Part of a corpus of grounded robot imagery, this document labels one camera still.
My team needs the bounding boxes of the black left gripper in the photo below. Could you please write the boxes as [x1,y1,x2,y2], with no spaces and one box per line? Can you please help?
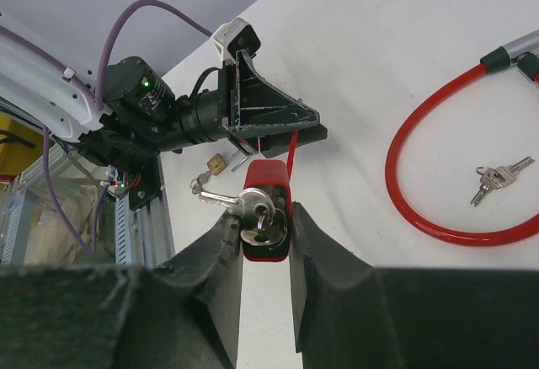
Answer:
[77,50,328,171]

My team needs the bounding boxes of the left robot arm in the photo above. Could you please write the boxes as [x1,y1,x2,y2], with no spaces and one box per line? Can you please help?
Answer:
[1,16,328,174]

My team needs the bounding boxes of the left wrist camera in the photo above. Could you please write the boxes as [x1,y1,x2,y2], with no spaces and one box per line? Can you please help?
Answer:
[210,17,261,68]

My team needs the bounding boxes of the small brass padlock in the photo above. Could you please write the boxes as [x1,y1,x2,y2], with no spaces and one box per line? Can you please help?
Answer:
[205,150,252,176]

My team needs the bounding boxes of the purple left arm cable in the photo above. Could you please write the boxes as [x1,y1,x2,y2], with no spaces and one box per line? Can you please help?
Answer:
[0,0,214,257]

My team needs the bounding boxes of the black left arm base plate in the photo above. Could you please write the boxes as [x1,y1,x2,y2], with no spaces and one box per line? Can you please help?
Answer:
[127,157,163,211]

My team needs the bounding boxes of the cable lock keys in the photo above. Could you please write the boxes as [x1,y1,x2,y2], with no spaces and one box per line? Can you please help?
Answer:
[470,157,535,207]

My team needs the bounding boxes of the small red padlock keys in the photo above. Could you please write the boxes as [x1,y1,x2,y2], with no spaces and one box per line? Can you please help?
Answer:
[198,187,287,248]

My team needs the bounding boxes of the small red padlock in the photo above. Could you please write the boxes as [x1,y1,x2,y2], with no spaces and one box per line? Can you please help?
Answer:
[240,159,292,262]

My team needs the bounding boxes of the aluminium mounting rail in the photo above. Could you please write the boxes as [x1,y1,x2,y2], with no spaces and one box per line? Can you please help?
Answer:
[131,156,175,267]

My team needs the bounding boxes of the red cable lock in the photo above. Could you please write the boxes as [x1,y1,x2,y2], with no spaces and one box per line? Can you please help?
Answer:
[384,31,538,248]

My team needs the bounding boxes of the white slotted cable duct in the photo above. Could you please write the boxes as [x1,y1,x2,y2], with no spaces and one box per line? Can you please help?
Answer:
[115,195,132,265]

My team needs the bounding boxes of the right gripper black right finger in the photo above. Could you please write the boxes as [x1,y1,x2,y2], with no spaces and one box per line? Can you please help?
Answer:
[289,203,538,368]

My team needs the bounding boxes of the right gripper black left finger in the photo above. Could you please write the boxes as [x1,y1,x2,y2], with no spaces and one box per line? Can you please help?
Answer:
[1,214,243,368]

